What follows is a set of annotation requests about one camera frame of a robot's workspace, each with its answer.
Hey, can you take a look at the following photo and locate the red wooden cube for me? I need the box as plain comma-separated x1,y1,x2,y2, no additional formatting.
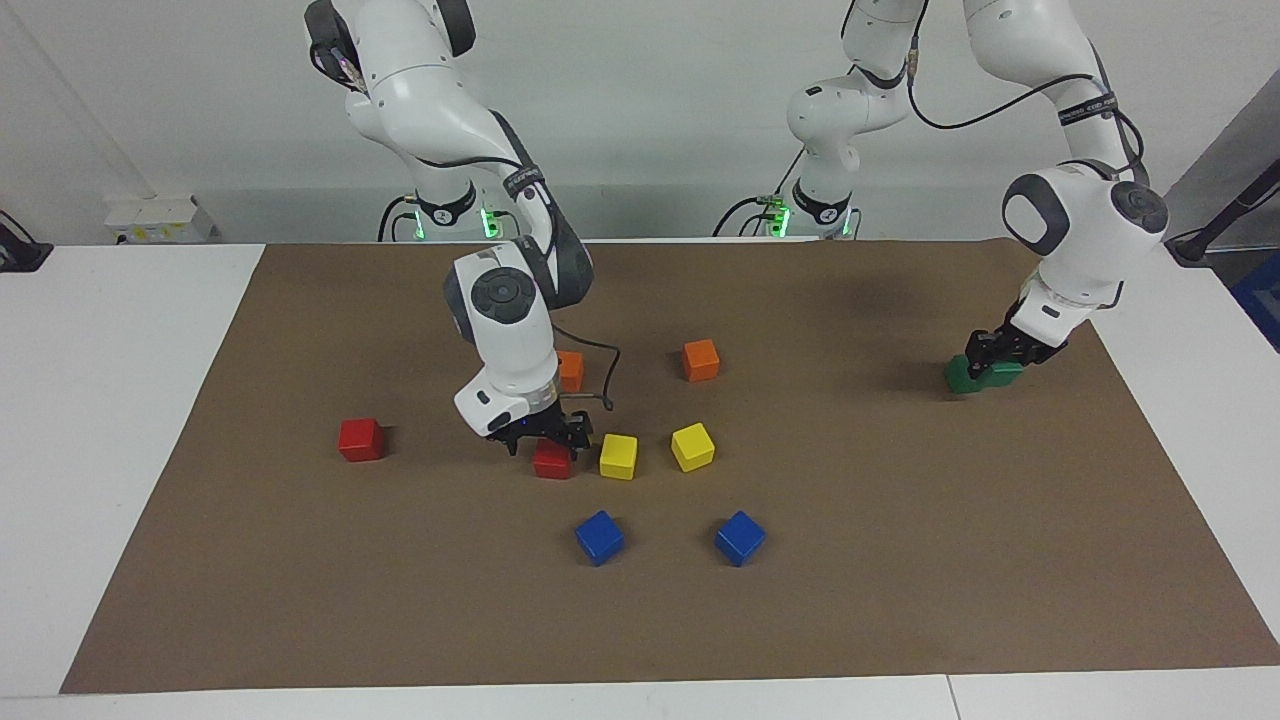
532,440,577,482
337,417,386,464

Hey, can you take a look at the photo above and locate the black stand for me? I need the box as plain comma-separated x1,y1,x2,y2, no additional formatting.
1165,158,1280,267

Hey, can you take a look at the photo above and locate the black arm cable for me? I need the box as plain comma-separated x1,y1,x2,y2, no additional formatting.
905,0,1147,191
310,20,622,414

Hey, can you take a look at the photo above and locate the blue wooden cube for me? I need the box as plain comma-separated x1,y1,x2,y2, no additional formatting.
713,510,768,569
574,509,627,568

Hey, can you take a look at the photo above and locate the black base cable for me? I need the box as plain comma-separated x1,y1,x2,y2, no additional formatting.
711,150,807,239
377,194,417,242

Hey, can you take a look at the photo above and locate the brown table mat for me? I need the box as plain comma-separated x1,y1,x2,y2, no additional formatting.
60,238,1280,695

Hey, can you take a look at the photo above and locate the black left base cable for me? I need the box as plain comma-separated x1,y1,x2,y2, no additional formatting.
711,150,807,239

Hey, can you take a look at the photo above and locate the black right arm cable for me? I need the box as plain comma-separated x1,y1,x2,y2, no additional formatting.
310,20,622,414

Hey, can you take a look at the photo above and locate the yellow wooden cube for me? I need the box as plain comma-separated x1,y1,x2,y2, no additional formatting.
598,432,640,482
670,422,717,474

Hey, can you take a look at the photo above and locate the black clamp base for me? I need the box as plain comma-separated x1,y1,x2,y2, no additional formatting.
0,210,54,273

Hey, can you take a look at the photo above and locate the black right base cable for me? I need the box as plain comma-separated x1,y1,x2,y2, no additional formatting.
377,194,417,242

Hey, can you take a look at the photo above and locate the blue box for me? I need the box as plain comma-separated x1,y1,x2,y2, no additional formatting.
1232,250,1280,353

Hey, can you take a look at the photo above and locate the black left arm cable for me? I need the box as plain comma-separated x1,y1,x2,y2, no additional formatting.
905,0,1147,191

